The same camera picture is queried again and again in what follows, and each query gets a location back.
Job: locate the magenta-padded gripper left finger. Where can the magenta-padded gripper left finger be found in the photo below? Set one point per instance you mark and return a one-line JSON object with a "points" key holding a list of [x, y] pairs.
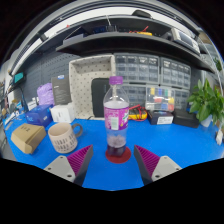
{"points": [[61, 166]]}

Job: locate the flat round red coaster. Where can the flat round red coaster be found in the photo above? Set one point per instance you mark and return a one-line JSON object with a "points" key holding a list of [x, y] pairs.
{"points": [[125, 158]]}

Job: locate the grey small-parts drawer cabinet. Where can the grey small-parts drawer cabinet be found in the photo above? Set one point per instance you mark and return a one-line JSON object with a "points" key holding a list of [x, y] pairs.
{"points": [[136, 68], [176, 73], [136, 95]]}

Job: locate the clear organizer with coloured parts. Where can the clear organizer with coloured parts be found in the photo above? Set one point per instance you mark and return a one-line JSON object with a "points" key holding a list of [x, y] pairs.
{"points": [[160, 99]]}

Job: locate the blue tissue box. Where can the blue tissue box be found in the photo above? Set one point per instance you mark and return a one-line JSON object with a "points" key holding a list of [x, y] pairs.
{"points": [[39, 115]]}

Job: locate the black speaker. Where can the black speaker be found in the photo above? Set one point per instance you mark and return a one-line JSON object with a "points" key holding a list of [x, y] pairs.
{"points": [[99, 96]]}

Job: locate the clear bottle with purple label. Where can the clear bottle with purple label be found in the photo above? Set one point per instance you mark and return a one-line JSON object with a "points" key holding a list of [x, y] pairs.
{"points": [[116, 116]]}

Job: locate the white shelf unit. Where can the white shelf unit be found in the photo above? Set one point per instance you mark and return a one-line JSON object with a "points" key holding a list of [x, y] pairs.
{"points": [[218, 63]]}

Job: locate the black case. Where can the black case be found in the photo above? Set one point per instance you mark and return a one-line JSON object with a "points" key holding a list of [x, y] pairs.
{"points": [[186, 118]]}

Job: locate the purple plastic bag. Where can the purple plastic bag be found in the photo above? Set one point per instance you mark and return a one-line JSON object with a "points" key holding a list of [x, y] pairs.
{"points": [[45, 94]]}

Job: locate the white perforated storage crate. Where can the white perforated storage crate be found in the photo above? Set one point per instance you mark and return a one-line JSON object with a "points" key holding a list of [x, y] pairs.
{"points": [[83, 90]]}

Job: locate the small white container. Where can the small white container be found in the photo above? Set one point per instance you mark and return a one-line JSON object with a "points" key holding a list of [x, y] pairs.
{"points": [[219, 137]]}

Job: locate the brown cardboard box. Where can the brown cardboard box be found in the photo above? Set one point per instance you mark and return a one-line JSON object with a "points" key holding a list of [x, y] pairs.
{"points": [[28, 138]]}

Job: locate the yellow multimeter with red leads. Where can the yellow multimeter with red leads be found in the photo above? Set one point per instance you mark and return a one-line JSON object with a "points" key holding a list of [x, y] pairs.
{"points": [[138, 115]]}

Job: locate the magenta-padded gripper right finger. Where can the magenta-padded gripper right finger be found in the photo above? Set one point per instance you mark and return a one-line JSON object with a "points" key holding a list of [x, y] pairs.
{"points": [[165, 166]]}

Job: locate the dark grey flat box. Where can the dark grey flat box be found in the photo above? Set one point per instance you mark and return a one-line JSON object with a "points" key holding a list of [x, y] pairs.
{"points": [[61, 90]]}

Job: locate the black box with white label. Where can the black box with white label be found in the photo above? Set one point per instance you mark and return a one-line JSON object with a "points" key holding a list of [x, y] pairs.
{"points": [[160, 118]]}

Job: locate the green potted plant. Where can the green potted plant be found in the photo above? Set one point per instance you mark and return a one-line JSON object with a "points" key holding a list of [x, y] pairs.
{"points": [[206, 100]]}

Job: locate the beige mug with lettering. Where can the beige mug with lettering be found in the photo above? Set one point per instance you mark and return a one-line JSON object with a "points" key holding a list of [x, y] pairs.
{"points": [[63, 138]]}

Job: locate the black shelf unit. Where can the black shelf unit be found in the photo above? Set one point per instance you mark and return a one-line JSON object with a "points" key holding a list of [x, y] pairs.
{"points": [[126, 43]]}

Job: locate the white carton box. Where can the white carton box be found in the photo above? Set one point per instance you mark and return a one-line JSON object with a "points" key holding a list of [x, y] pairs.
{"points": [[62, 113]]}

